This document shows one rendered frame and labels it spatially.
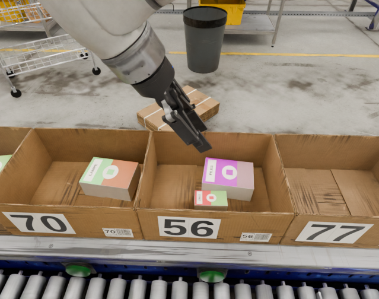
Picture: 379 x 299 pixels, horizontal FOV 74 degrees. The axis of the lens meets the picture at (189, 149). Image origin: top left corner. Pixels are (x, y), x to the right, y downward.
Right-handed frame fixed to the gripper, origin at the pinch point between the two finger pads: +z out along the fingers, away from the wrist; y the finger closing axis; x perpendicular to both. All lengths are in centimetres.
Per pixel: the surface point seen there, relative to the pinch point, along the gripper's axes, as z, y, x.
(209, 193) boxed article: 27.2, 0.8, -9.3
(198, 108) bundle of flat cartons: 125, -139, -35
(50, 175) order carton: 7, -17, -60
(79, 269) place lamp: 15, 16, -48
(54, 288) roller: 18, 18, -61
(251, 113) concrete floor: 163, -139, 8
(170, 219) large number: 13.2, 11.5, -16.3
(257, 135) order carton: 27.2, -12.7, 10.5
